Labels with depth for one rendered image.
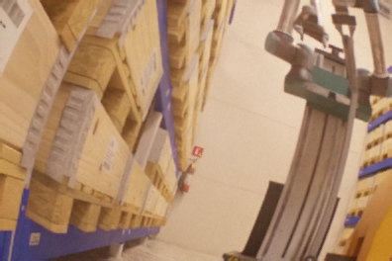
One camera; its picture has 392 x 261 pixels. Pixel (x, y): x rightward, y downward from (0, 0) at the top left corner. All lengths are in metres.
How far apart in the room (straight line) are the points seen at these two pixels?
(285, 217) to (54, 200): 1.81
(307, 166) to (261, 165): 4.35
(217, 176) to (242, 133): 0.75
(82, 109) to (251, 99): 6.29
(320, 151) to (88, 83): 1.92
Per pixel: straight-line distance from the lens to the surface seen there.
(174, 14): 1.74
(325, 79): 2.66
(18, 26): 0.48
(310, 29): 2.10
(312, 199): 2.54
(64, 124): 0.88
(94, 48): 0.91
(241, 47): 7.39
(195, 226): 6.73
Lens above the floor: 0.43
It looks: 12 degrees up
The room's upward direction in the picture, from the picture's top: 19 degrees clockwise
